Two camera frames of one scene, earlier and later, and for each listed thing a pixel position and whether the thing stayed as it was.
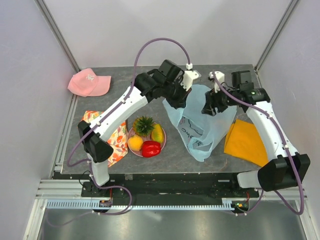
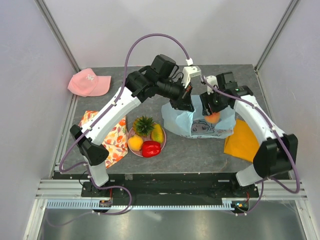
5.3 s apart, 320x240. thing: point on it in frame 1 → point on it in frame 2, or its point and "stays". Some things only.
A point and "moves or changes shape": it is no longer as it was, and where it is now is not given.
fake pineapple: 143,125 stays
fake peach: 135,143 stays
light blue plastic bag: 202,133 moves or changes shape
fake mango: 157,133 stays
